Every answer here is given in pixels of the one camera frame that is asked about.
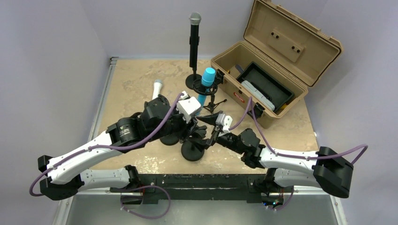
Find tripod stand with shock mount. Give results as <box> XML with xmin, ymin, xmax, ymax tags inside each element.
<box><xmin>193</xmin><ymin>69</ymin><xmax>227</xmax><ymax>114</ymax></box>

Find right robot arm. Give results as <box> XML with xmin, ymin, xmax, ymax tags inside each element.
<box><xmin>197</xmin><ymin>112</ymin><xmax>354</xmax><ymax>198</ymax></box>

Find grey white object in tray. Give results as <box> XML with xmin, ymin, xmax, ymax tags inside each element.
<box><xmin>241</xmin><ymin>80</ymin><xmax>276</xmax><ymax>111</ymax></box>

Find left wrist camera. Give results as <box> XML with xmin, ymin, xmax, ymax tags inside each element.
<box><xmin>176</xmin><ymin>91</ymin><xmax>202</xmax><ymax>124</ymax></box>

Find tall black silver microphone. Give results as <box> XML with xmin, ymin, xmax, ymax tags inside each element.
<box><xmin>189</xmin><ymin>12</ymin><xmax>201</xmax><ymax>69</ymax></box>

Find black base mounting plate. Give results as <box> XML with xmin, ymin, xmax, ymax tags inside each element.
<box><xmin>110</xmin><ymin>174</ymin><xmax>290</xmax><ymax>207</ymax></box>

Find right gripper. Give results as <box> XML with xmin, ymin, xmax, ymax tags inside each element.
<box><xmin>186</xmin><ymin>111</ymin><xmax>245</xmax><ymax>155</ymax></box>

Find round base tall stand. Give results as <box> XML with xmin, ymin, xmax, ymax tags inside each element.
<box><xmin>185</xmin><ymin>67</ymin><xmax>202</xmax><ymax>90</ymax></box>

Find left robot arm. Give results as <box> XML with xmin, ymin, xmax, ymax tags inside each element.
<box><xmin>34</xmin><ymin>93</ymin><xmax>202</xmax><ymax>201</ymax></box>

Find tan plastic toolbox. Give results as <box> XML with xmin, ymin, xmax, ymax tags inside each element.
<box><xmin>211</xmin><ymin>0</ymin><xmax>343</xmax><ymax>128</ymax></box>

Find clip stand round base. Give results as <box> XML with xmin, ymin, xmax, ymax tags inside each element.
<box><xmin>181</xmin><ymin>134</ymin><xmax>213</xmax><ymax>162</ymax></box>

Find black toolbox tray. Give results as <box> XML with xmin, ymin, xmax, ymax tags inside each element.
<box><xmin>237</xmin><ymin>62</ymin><xmax>294</xmax><ymax>112</ymax></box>

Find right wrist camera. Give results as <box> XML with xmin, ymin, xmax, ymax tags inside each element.
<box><xmin>215</xmin><ymin>112</ymin><xmax>233</xmax><ymax>132</ymax></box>

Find blue microphone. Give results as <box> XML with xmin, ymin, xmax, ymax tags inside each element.
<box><xmin>197</xmin><ymin>67</ymin><xmax>216</xmax><ymax>107</ymax></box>

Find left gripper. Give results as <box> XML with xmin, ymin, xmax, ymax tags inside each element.
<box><xmin>146</xmin><ymin>100</ymin><xmax>198</xmax><ymax>142</ymax></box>

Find white microphone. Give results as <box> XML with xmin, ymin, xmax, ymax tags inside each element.
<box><xmin>152</xmin><ymin>79</ymin><xmax>163</xmax><ymax>100</ymax></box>

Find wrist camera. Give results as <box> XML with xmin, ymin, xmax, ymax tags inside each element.
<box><xmin>215</xmin><ymin>112</ymin><xmax>233</xmax><ymax>132</ymax></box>
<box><xmin>176</xmin><ymin>91</ymin><xmax>202</xmax><ymax>124</ymax></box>

